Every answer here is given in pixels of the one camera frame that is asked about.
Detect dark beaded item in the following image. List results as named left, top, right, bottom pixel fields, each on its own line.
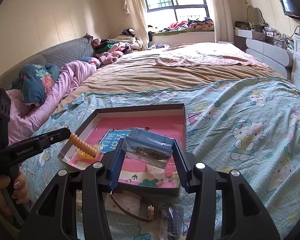
left=160, top=204, right=184, bottom=239

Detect orange spiral hair tie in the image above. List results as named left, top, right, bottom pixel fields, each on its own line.
left=68, top=132, right=101, bottom=158

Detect brown strap gold watch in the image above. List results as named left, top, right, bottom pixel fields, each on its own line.
left=105, top=188, right=155, bottom=223

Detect blue transparent jewelry box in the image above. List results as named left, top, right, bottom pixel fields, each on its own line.
left=122, top=127, right=174, bottom=169

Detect yellow hair clips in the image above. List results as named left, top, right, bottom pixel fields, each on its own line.
left=77, top=144, right=101, bottom=160

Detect person's left hand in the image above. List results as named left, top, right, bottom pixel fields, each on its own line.
left=0, top=173, right=30, bottom=217

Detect pink quilt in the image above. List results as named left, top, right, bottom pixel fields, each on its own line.
left=6, top=57, right=101, bottom=145

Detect dark floral pillow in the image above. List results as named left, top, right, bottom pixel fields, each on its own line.
left=11, top=64, right=60, bottom=107

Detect Hello Kitty blue bedsheet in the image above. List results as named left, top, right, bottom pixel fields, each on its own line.
left=39, top=77, right=300, bottom=239

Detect pink and blue book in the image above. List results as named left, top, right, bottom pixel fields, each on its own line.
left=66, top=114, right=185, bottom=191

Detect dark cardboard box tray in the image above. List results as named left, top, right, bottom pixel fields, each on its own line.
left=58, top=103, right=186, bottom=196

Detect grey quilted headboard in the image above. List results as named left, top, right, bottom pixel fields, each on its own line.
left=0, top=34, right=94, bottom=90

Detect pile of clothes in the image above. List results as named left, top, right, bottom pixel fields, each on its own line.
left=91, top=28, right=143, bottom=65

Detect tan bed blanket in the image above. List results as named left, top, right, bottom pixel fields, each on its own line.
left=56, top=49, right=280, bottom=111

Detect white rounded dresser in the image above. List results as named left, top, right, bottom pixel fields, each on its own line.
left=234, top=29, right=293, bottom=80

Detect pink patterned cloth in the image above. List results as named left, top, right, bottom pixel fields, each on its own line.
left=155, top=42, right=268, bottom=68

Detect window seat clothes pile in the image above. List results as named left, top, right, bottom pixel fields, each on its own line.
left=148, top=17, right=214, bottom=35

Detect cream curtain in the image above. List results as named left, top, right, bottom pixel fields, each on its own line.
left=122, top=0, right=149, bottom=50

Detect black flat screen television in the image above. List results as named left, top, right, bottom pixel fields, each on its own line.
left=279, top=0, right=300, bottom=20

